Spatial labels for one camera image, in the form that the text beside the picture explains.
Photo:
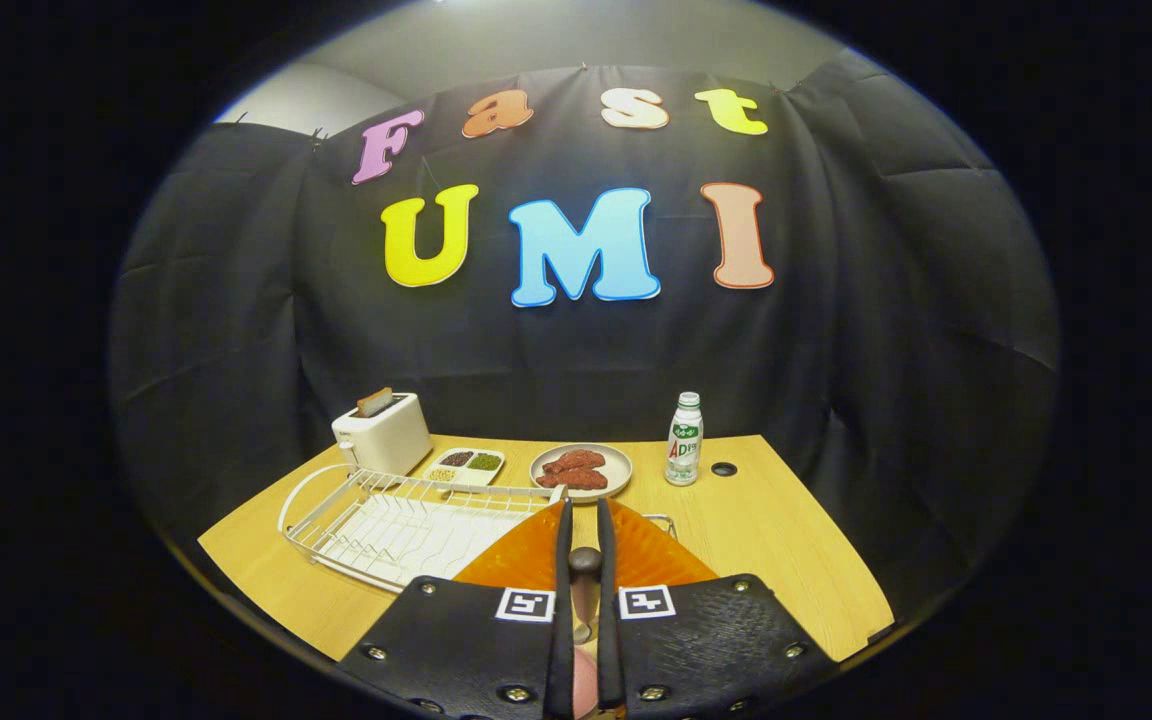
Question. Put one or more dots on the beige round plate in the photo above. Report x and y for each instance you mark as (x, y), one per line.
(620, 468)

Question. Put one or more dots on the white toaster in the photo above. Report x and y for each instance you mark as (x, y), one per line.
(386, 445)

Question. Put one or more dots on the brown toast slice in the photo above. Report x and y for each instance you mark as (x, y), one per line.
(374, 402)

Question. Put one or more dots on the pink plate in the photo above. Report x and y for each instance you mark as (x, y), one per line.
(584, 685)

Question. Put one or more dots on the reddish brown meat piece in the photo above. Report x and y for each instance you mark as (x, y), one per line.
(576, 460)
(576, 480)

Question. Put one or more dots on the white drink bottle green label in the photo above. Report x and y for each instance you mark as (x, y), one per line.
(683, 450)

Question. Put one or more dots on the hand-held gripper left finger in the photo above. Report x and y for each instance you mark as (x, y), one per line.
(563, 620)

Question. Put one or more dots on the white divided bean tray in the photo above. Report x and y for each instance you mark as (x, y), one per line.
(466, 472)

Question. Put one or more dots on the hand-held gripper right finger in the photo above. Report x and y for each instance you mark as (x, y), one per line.
(608, 620)

